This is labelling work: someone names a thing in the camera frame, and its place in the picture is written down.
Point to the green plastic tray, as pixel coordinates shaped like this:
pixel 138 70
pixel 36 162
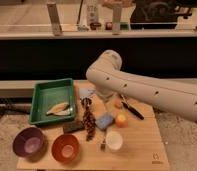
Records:
pixel 48 94

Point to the metal post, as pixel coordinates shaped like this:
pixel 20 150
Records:
pixel 117 10
pixel 54 19

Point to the left metal post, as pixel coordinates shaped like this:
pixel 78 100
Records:
pixel 54 19

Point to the purple bowl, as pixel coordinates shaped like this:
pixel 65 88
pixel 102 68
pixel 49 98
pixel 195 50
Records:
pixel 28 142

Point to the black machine in background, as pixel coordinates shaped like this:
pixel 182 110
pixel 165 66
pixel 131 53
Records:
pixel 157 14

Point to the right metal post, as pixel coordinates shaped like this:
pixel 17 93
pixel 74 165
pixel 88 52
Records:
pixel 117 10

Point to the yellow banana in tray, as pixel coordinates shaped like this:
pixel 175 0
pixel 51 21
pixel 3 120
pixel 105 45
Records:
pixel 59 109

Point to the wooden board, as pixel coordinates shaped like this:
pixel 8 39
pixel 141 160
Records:
pixel 142 149

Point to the small metal fork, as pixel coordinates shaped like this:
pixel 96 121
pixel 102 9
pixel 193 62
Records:
pixel 103 143

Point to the orange round fruit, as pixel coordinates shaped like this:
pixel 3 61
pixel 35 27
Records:
pixel 121 120

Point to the dark rectangular block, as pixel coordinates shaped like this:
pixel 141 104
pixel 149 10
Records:
pixel 73 126

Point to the orange bowl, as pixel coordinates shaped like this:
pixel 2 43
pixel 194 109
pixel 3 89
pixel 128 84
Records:
pixel 65 148

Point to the white cup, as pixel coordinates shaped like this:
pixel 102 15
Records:
pixel 114 140

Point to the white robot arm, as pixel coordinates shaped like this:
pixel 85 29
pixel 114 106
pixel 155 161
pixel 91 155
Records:
pixel 171 96

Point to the blue sponge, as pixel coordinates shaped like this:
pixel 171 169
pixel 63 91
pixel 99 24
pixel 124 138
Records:
pixel 104 121

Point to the white bottle in background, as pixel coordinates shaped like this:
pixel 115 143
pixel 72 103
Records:
pixel 92 11

